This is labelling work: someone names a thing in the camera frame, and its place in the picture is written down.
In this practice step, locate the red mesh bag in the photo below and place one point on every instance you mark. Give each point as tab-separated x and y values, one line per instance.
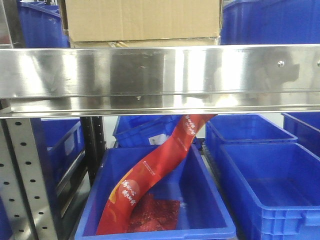
152	214

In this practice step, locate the blue bin front centre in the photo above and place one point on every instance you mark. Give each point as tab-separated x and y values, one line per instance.
202	214

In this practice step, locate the blue bin rear centre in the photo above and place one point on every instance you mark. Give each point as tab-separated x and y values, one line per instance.
144	130

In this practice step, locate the blue bin front right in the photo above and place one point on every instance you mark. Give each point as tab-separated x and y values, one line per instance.
273	189

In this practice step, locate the blue bin upper left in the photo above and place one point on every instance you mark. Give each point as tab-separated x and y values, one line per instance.
41	25

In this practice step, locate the blue bin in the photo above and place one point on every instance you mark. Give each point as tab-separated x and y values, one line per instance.
202	214
233	129
41	25
144	130
306	127
273	189
255	22
57	142

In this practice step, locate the blue bin left lower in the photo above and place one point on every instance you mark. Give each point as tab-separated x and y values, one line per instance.
57	142

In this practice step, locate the perforated steel shelf upright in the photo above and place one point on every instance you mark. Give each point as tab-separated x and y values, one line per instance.
27	186

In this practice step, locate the blue bin behind right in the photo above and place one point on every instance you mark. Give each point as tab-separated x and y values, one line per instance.
233	129

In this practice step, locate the black perforated rack post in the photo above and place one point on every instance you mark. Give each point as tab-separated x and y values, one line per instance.
94	143

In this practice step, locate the blue bin upper right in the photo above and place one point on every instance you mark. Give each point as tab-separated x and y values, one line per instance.
255	22

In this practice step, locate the large brown cardboard box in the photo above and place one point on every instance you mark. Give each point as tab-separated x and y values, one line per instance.
143	23

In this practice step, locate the blue bin far right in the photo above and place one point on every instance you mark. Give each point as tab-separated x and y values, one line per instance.
306	127

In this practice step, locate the crumpled clear packing tape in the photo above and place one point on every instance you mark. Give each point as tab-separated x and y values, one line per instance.
117	44

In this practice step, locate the red printed banner strip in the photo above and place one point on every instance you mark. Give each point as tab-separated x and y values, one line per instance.
147	172

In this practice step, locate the stainless steel shelf rail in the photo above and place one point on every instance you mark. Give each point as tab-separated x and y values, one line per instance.
218	79

